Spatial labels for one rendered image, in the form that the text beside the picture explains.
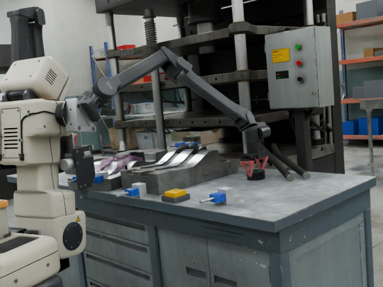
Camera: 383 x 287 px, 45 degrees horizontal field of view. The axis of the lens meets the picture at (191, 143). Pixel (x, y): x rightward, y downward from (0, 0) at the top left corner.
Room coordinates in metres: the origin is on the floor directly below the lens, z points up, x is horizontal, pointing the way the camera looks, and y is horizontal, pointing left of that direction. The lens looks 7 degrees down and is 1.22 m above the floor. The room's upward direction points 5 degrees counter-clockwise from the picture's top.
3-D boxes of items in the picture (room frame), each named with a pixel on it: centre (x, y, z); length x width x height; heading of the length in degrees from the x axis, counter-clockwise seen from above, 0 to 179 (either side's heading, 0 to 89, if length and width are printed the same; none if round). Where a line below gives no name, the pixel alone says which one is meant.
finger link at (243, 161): (2.02, -0.25, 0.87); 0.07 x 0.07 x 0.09; 44
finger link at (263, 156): (2.06, -0.29, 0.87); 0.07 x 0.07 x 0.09; 44
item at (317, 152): (3.19, -0.17, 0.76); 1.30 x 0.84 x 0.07; 43
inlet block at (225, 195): (1.64, -0.07, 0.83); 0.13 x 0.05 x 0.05; 123
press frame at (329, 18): (3.51, -0.51, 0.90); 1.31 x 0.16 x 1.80; 43
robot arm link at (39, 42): (2.06, 0.63, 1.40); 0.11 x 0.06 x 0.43; 61
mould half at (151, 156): (2.35, 0.37, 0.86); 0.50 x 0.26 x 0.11; 151
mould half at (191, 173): (2.15, 0.06, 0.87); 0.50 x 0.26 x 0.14; 133
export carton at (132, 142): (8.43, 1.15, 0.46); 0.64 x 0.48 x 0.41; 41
